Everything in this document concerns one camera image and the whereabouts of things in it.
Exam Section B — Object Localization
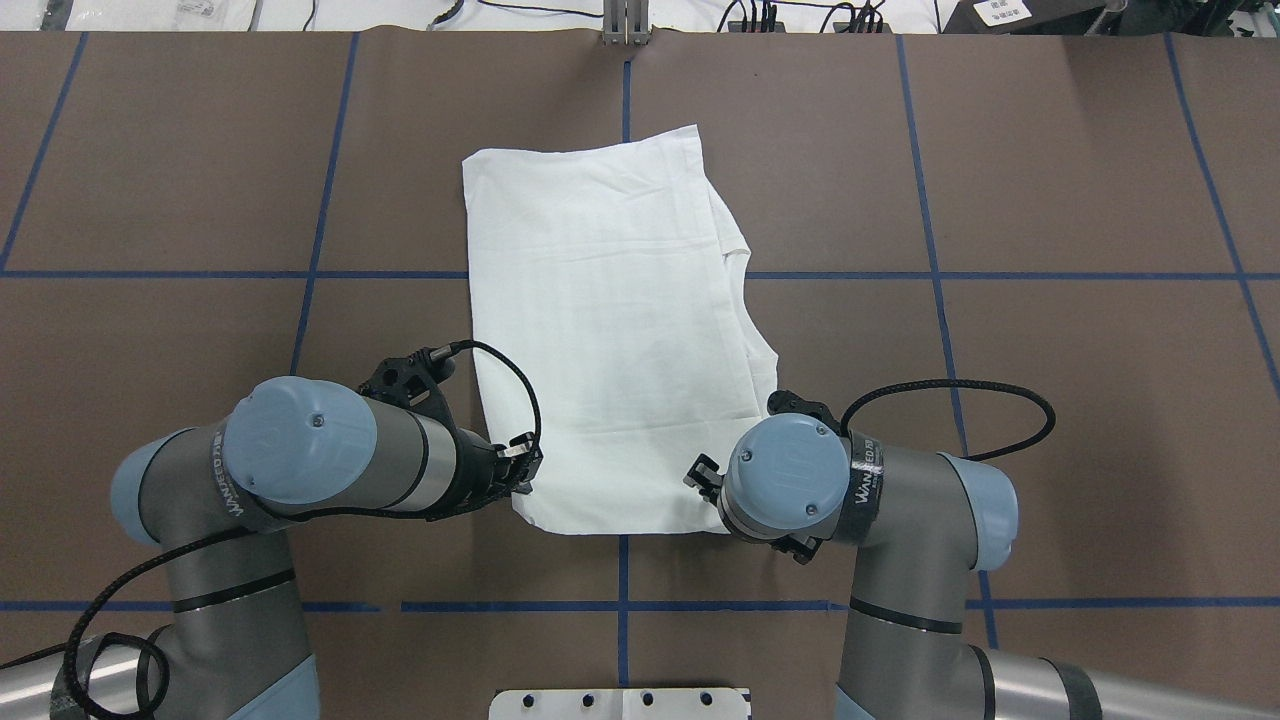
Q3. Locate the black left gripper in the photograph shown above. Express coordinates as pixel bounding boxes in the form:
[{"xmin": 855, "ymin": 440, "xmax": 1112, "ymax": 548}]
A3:
[{"xmin": 358, "ymin": 345, "xmax": 544, "ymax": 521}]

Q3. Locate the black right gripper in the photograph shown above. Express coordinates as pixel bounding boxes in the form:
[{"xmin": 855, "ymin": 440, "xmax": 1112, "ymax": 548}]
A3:
[{"xmin": 684, "ymin": 389, "xmax": 845, "ymax": 506}]

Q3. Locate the white long-sleeve printed shirt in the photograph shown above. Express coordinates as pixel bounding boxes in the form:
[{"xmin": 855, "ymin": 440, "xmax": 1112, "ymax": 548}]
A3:
[{"xmin": 462, "ymin": 126, "xmax": 778, "ymax": 536}]

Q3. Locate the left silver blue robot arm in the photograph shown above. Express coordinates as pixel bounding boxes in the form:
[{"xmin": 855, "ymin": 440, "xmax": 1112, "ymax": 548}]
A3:
[{"xmin": 3, "ymin": 340, "xmax": 543, "ymax": 719}]

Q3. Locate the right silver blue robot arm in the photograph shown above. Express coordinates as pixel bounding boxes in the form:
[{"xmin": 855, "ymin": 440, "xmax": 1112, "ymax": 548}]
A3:
[{"xmin": 684, "ymin": 379, "xmax": 1277, "ymax": 719}]

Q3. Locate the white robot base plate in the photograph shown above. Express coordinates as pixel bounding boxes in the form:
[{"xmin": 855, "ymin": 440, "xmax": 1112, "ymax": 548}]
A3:
[{"xmin": 488, "ymin": 687, "xmax": 753, "ymax": 719}]

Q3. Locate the aluminium frame post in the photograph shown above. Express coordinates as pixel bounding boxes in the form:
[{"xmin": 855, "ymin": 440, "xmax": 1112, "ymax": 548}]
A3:
[{"xmin": 602, "ymin": 0, "xmax": 652, "ymax": 47}]

